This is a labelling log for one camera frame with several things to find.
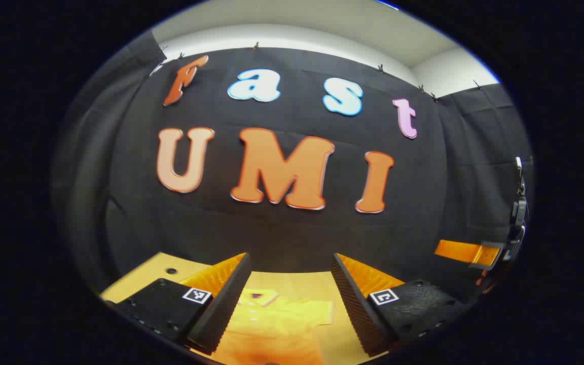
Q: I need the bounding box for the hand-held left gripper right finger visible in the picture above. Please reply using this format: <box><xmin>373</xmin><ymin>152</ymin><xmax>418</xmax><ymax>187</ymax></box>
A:
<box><xmin>331</xmin><ymin>252</ymin><xmax>470</xmax><ymax>358</ymax></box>

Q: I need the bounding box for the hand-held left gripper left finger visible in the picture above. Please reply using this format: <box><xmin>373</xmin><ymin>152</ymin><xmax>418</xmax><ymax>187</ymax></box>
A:
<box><xmin>102</xmin><ymin>252</ymin><xmax>252</xmax><ymax>355</ymax></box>

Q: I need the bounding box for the orange T-shirt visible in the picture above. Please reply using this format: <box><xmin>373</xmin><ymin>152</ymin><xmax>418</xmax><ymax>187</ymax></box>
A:
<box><xmin>210</xmin><ymin>288</ymin><xmax>334</xmax><ymax>365</ymax></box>

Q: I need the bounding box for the black backdrop cloth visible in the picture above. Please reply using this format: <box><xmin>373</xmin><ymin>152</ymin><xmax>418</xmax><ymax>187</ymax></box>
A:
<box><xmin>51</xmin><ymin>30</ymin><xmax>535</xmax><ymax>305</ymax></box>

